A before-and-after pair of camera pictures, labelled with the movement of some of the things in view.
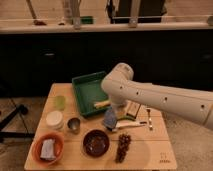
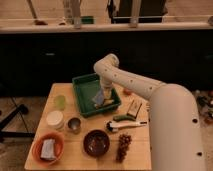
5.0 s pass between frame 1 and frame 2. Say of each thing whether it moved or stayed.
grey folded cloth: stayed
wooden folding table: stayed
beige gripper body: moved
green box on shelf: stayed
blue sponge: moved
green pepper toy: stayed
